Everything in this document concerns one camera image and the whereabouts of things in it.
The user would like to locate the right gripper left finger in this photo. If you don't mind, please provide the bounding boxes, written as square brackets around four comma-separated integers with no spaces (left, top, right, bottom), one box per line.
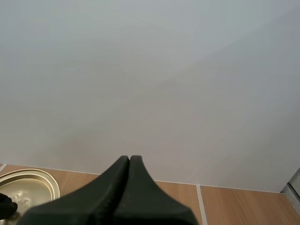
[16,155,130,225]

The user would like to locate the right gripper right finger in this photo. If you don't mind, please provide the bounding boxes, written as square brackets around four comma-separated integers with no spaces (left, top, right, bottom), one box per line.
[112,154,198,225]

